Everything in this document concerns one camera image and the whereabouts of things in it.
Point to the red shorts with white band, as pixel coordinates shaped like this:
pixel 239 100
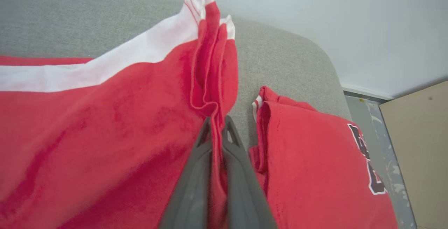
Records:
pixel 105 134

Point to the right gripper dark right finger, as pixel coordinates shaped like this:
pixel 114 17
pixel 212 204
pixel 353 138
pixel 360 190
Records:
pixel 245 194

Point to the light wooden board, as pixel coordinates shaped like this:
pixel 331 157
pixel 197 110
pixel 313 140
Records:
pixel 420 152

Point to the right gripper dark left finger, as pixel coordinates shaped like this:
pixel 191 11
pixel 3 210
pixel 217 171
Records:
pixel 192 194

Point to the red basketball jersey with lettering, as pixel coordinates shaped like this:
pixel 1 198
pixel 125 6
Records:
pixel 315 166

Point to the grey fabric sofa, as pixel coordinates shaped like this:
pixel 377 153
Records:
pixel 280 61

